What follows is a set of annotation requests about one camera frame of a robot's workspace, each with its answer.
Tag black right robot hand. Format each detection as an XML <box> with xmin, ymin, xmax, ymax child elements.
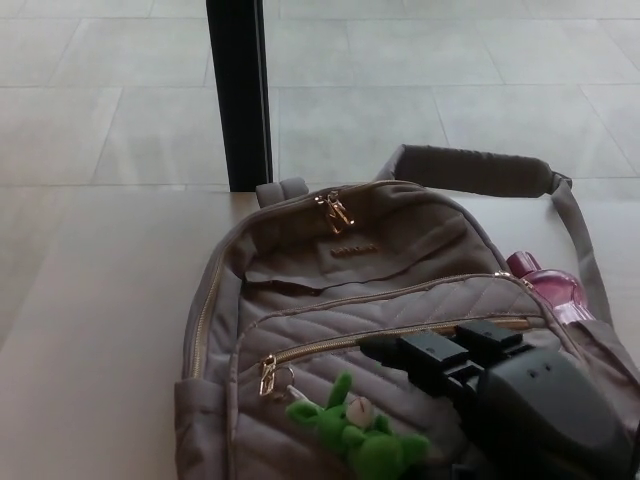
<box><xmin>358</xmin><ymin>321</ymin><xmax>640</xmax><ymax>480</ymax></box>

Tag green plush keychain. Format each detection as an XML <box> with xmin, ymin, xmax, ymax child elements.
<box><xmin>276</xmin><ymin>366</ymin><xmax>432</xmax><ymax>480</ymax></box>

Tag pink transparent water bottle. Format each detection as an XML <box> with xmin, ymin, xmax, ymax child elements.
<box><xmin>504</xmin><ymin>251</ymin><xmax>596</xmax><ymax>327</ymax></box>

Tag grey quilted backpack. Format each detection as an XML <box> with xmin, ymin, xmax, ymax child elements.
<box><xmin>172</xmin><ymin>143</ymin><xmax>640</xmax><ymax>480</ymax></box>

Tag black vertical post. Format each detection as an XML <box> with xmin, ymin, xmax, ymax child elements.
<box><xmin>204</xmin><ymin>0</ymin><xmax>275</xmax><ymax>194</ymax></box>

